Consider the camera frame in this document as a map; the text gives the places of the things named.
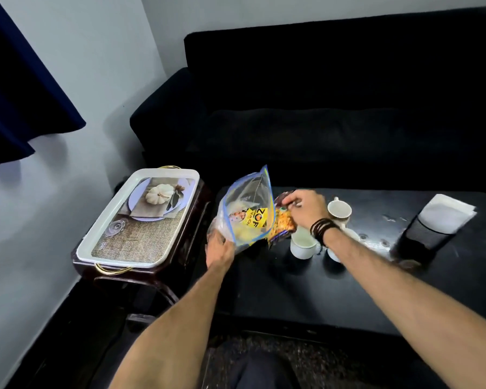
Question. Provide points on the person's right hand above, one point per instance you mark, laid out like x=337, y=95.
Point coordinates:
x=305, y=208

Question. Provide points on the person's left hand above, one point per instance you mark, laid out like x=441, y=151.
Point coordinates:
x=220, y=249

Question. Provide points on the person's right fingers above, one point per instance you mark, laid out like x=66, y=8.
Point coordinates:
x=290, y=200

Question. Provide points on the person's left fingers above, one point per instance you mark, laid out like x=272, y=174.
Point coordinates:
x=212, y=238

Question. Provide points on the orange snack packet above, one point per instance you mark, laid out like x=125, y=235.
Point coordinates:
x=282, y=222

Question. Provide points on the clear zip bag blue edge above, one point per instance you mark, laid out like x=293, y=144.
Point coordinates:
x=249, y=206

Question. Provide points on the person's left forearm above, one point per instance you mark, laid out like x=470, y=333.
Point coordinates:
x=174, y=332

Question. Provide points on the person's right forearm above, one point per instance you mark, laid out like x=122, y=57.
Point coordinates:
x=413, y=303

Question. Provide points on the yellow packet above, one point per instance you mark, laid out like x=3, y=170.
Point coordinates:
x=254, y=217

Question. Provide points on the black beaded wristband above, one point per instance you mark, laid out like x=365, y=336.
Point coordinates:
x=323, y=228

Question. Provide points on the dark wooden side table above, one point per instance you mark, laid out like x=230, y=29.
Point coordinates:
x=154, y=255

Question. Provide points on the black sofa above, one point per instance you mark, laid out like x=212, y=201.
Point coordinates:
x=328, y=105

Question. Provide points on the black mesh napkin holder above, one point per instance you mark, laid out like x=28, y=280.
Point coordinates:
x=419, y=238

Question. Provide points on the person's leg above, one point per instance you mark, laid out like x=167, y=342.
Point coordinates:
x=259, y=370

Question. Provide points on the white paper napkins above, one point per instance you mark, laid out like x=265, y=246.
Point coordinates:
x=445, y=214

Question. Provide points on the dark blue curtain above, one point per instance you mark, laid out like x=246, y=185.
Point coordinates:
x=20, y=85

